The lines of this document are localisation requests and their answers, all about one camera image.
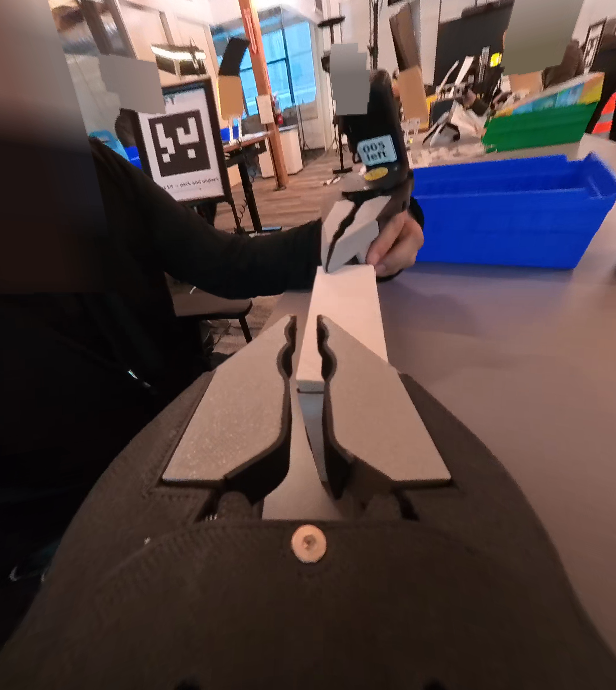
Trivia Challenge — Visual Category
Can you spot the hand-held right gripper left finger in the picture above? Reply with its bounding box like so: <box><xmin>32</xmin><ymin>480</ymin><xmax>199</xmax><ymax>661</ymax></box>
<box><xmin>161</xmin><ymin>314</ymin><xmax>293</xmax><ymax>505</ymax></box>

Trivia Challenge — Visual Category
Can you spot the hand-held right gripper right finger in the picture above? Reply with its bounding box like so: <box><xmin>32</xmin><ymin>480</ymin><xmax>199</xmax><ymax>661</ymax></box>
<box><xmin>316</xmin><ymin>315</ymin><xmax>452</xmax><ymax>500</ymax></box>

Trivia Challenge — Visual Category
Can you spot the black framed sign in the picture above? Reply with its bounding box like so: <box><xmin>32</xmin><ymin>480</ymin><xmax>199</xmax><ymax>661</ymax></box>
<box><xmin>134</xmin><ymin>77</ymin><xmax>231</xmax><ymax>204</ymax></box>

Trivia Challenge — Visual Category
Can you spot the orange traffic cone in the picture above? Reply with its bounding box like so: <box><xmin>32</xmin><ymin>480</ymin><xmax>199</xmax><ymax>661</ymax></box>
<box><xmin>592</xmin><ymin>92</ymin><xmax>616</xmax><ymax>135</ymax></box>

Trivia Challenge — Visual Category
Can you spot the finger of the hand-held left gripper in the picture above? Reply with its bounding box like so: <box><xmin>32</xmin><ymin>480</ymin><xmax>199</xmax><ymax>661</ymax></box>
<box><xmin>328</xmin><ymin>195</ymin><xmax>393</xmax><ymax>272</ymax></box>
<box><xmin>320</xmin><ymin>198</ymin><xmax>357</xmax><ymax>273</ymax></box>

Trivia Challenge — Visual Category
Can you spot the colourful printed carton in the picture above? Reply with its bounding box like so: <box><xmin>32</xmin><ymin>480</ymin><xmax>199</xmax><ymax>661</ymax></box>
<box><xmin>502</xmin><ymin>73</ymin><xmax>606</xmax><ymax>117</ymax></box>

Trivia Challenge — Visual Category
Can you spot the white cardboard mailer box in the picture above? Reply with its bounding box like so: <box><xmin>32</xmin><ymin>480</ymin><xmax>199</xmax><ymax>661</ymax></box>
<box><xmin>296</xmin><ymin>263</ymin><xmax>390</xmax><ymax>483</ymax></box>

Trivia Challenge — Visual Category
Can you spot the person's left forearm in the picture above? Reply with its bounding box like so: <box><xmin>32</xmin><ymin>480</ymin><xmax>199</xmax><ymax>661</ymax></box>
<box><xmin>162</xmin><ymin>216</ymin><xmax>324</xmax><ymax>300</ymax></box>

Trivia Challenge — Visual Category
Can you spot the small wooden-top desk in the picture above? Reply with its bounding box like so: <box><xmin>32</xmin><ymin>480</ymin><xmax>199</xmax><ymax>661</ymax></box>
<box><xmin>223</xmin><ymin>132</ymin><xmax>277</xmax><ymax>234</ymax></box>

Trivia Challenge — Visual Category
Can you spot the black studio light panel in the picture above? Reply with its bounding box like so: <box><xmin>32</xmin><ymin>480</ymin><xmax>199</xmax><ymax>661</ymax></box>
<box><xmin>150</xmin><ymin>43</ymin><xmax>207</xmax><ymax>77</ymax></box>

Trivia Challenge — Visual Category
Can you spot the green plastic bin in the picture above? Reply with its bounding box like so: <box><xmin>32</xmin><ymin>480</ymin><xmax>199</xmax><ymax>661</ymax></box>
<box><xmin>482</xmin><ymin>100</ymin><xmax>599</xmax><ymax>155</ymax></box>

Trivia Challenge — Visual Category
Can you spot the person's left hand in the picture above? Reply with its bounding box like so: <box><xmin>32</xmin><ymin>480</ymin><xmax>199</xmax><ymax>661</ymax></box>
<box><xmin>367</xmin><ymin>212</ymin><xmax>425</xmax><ymax>278</ymax></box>

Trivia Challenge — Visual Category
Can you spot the blue plastic bin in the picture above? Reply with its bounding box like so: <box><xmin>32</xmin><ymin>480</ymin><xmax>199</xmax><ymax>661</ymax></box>
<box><xmin>412</xmin><ymin>152</ymin><xmax>616</xmax><ymax>270</ymax></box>

